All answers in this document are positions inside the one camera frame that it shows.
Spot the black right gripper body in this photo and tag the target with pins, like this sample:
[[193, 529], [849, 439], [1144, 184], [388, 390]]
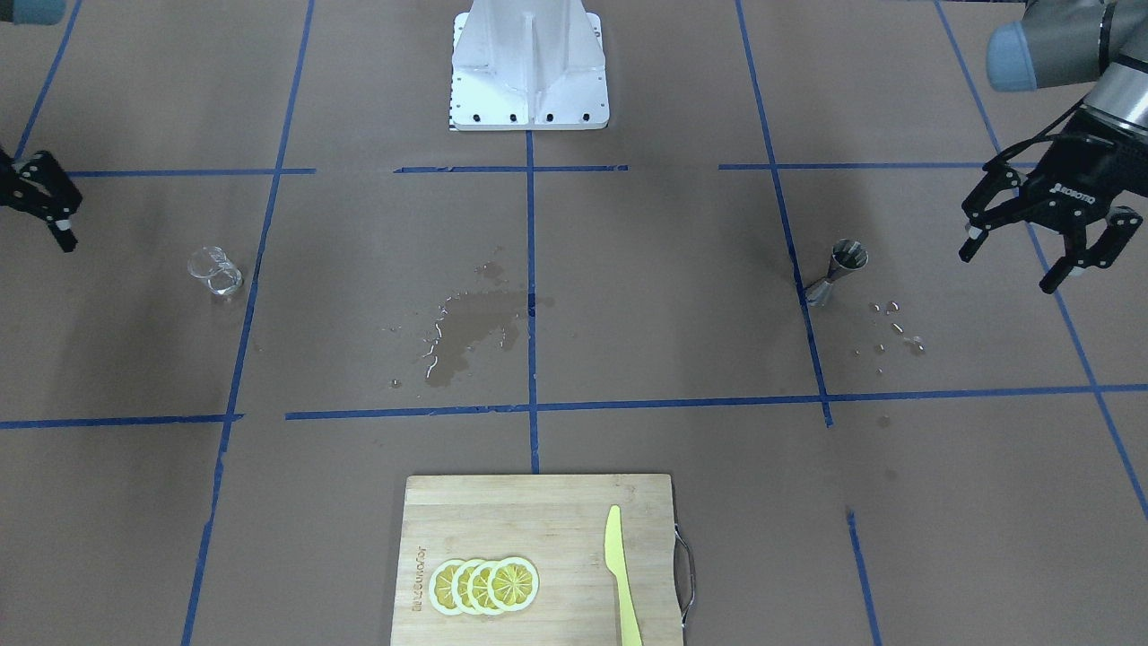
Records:
[[36, 190]]

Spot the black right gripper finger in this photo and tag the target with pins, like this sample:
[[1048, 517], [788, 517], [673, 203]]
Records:
[[43, 189]]

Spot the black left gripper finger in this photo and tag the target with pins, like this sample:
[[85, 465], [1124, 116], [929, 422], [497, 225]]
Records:
[[1093, 238], [1004, 196]]

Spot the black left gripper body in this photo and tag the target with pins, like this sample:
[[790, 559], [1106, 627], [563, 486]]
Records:
[[1087, 170]]

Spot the steel jigger cup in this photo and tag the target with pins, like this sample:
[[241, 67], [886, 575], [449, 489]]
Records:
[[846, 257]]

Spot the clear glass measuring cup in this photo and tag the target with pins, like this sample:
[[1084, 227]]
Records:
[[210, 266]]

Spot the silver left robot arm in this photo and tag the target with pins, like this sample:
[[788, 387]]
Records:
[[1060, 43]]

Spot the yellow plastic knife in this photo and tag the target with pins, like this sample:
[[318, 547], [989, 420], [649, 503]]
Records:
[[615, 560]]

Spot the bamboo cutting board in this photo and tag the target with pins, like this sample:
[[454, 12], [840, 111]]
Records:
[[558, 523]]

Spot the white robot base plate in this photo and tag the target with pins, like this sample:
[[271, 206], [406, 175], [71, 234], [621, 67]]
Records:
[[528, 66]]

